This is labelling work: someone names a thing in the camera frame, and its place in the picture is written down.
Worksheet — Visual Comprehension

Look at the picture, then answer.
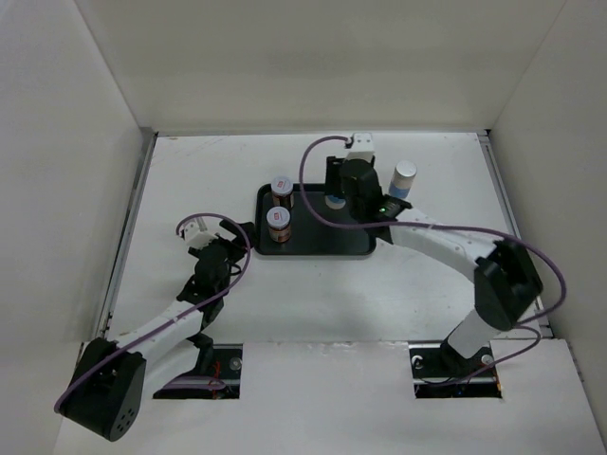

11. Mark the brown sauce jar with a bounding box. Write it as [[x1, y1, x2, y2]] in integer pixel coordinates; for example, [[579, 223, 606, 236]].
[[266, 207, 291, 244], [270, 175, 294, 210]]

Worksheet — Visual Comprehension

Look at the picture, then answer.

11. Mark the blue-label shaker bottle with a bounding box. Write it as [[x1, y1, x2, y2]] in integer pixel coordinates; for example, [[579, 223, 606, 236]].
[[388, 160, 417, 200], [324, 193, 346, 210]]

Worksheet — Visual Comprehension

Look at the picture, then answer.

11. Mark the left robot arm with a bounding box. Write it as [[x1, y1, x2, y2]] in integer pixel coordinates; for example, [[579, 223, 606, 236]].
[[54, 213, 255, 442]]

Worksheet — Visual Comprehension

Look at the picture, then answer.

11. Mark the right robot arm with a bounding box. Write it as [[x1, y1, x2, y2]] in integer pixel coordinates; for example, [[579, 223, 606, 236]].
[[325, 154, 543, 375]]

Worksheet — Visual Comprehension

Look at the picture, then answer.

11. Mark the black plastic tray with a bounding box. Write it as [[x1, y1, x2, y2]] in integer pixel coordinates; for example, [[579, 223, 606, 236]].
[[255, 184, 377, 257]]

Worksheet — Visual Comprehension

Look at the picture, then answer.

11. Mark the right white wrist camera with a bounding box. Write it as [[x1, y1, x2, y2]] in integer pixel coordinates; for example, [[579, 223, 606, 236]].
[[345, 133, 375, 165]]

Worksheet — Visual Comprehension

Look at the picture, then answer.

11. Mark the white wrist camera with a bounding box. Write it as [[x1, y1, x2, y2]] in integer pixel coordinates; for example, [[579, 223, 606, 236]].
[[177, 217, 219, 249], [345, 133, 375, 165]]

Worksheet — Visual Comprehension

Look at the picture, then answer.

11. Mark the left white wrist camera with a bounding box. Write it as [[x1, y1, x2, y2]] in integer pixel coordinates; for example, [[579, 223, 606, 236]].
[[177, 217, 219, 249]]

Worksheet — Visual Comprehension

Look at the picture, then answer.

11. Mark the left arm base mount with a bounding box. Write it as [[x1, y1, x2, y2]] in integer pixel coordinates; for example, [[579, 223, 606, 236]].
[[152, 334, 244, 400]]

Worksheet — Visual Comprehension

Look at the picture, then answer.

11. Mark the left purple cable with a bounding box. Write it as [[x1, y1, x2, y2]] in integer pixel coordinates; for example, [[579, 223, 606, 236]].
[[52, 213, 253, 412]]

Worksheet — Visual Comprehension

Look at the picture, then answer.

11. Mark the purple cable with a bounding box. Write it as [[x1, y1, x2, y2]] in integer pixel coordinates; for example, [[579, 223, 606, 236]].
[[52, 213, 253, 412], [299, 135, 568, 380]]

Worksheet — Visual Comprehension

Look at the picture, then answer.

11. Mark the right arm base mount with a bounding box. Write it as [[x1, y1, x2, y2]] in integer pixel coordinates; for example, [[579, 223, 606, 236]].
[[409, 343, 502, 399]]

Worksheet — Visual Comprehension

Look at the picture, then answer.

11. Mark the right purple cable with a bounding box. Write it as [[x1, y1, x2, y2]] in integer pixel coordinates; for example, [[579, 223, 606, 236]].
[[299, 135, 568, 380]]

